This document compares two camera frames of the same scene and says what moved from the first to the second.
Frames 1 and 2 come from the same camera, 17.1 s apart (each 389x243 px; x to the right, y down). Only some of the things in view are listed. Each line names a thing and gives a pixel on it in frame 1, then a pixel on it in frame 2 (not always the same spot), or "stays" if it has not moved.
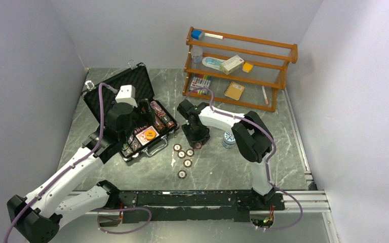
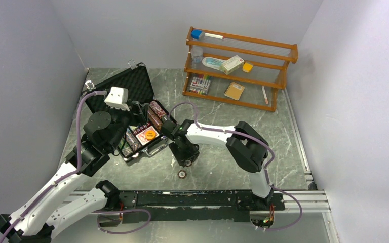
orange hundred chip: (182, 174) stays
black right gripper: (203, 137) to (179, 156)
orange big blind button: (150, 134) stays
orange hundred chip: (187, 163) stays
